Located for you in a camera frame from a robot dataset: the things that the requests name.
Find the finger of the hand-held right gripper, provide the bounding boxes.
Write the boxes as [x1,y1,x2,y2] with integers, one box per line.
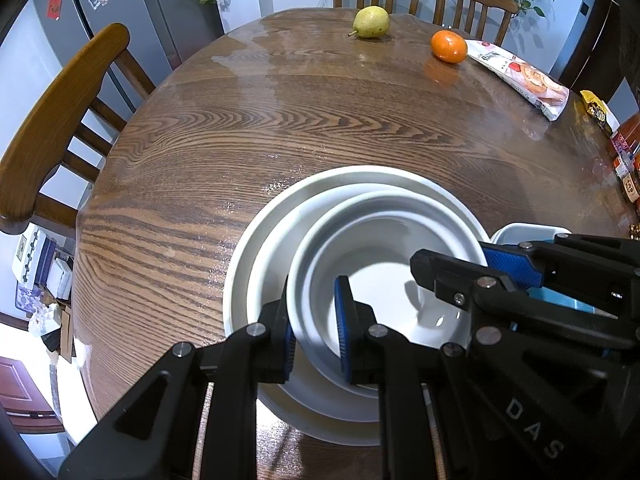
[482,232,640,328]
[410,249,640,480]

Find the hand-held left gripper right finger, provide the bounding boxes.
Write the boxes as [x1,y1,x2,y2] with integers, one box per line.
[334,276,506,480]

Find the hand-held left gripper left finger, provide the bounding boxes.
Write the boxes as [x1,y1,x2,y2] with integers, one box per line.
[57,277,297,480]

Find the small white dish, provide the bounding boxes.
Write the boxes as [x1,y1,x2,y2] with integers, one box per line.
[490,222,618,333]

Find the medium white bowl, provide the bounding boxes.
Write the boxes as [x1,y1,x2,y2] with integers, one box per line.
[287,191,488,401]

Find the large white bowl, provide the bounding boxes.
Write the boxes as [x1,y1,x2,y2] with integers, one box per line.
[223,165,492,447]

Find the pile of red snack packets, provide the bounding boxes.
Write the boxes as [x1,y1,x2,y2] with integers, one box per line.
[607,112,640,206]

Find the yellow snack packet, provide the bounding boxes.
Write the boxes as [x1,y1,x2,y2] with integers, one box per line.
[580,90,621,138]

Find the clear pastry snack packet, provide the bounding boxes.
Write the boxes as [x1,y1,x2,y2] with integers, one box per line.
[465,39,571,122]

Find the cardboard box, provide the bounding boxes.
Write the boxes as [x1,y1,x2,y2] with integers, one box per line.
[42,310,76,362]

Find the orange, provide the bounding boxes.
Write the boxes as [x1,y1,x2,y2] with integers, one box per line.
[431,30,468,64]

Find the dark wooden door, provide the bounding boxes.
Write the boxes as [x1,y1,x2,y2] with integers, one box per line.
[557,0,640,106]

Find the white plastic bag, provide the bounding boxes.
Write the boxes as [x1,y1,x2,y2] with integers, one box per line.
[27,305,63,337]

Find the reddish brown door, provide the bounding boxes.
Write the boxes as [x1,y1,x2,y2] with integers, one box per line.
[0,355,64,433]

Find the white printed box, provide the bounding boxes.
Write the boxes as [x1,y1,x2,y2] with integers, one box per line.
[12,225,58,283]

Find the green pear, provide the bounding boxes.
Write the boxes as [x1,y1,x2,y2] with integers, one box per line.
[348,6,391,40]

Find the grey refrigerator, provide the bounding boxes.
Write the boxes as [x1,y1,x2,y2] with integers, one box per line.
[60,0,226,73]

